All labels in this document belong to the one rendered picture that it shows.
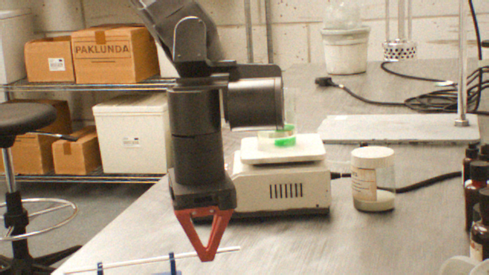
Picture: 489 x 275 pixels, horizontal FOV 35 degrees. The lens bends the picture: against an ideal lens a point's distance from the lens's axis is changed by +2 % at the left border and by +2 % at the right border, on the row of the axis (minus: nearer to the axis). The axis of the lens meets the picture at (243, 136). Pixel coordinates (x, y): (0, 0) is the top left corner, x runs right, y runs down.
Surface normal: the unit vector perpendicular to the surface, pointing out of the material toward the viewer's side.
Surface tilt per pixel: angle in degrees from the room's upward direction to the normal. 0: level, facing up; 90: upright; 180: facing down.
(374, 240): 0
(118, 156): 92
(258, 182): 90
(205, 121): 90
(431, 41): 90
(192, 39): 52
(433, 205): 0
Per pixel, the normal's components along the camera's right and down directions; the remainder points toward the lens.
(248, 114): -0.08, 0.43
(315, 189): -0.01, 0.25
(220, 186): -0.07, -0.97
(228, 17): -0.26, 0.26
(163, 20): -0.11, -0.40
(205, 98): 0.57, 0.17
